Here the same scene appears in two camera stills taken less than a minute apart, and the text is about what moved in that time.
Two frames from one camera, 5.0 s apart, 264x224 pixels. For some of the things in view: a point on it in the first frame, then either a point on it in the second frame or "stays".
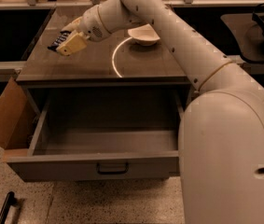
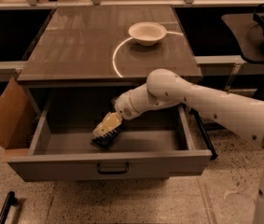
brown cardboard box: [11, 119] stays
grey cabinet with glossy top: [113, 63] stays
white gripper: [90, 23] to [123, 107]
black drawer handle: [112, 172] stays
